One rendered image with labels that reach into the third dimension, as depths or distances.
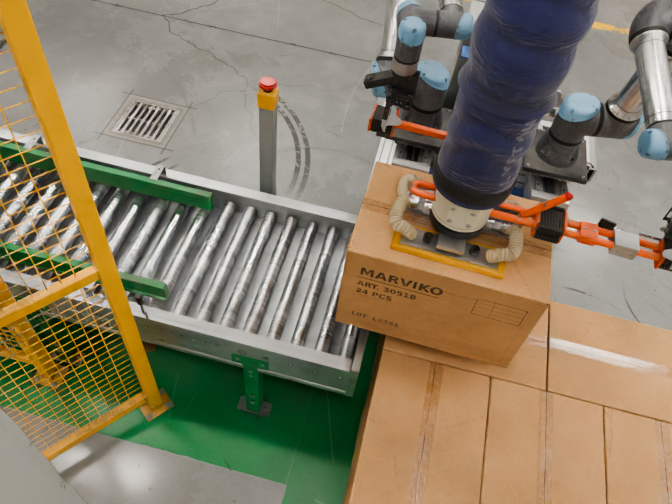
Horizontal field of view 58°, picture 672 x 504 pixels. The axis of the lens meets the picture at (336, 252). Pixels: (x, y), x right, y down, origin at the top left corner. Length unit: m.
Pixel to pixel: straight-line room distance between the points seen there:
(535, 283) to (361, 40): 3.01
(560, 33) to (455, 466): 1.35
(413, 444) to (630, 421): 0.78
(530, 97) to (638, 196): 2.62
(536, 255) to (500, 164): 0.43
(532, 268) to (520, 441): 0.63
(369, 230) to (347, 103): 2.21
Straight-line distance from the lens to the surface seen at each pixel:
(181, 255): 2.41
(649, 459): 2.37
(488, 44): 1.39
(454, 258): 1.79
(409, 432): 2.10
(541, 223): 1.80
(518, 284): 1.82
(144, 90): 4.05
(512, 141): 1.53
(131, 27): 4.61
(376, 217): 1.86
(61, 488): 1.90
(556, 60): 1.40
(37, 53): 1.36
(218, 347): 2.22
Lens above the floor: 2.46
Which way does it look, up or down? 52 degrees down
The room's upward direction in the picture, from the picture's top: 8 degrees clockwise
